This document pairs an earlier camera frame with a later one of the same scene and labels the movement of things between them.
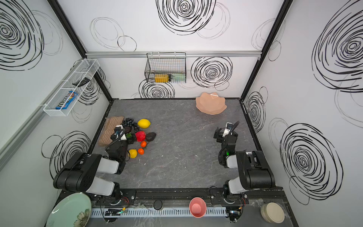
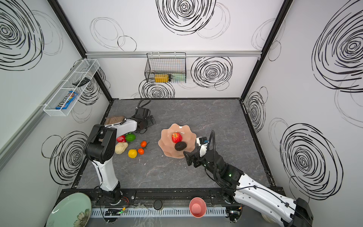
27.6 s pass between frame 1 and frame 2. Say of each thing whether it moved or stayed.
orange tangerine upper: stayed
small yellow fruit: stayed
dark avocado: moved
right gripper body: moved
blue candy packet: stayed
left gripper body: moved
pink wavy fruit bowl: moved
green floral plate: stayed
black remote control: stayed
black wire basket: stayed
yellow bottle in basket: stayed
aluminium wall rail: stayed
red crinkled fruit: moved
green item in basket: stayed
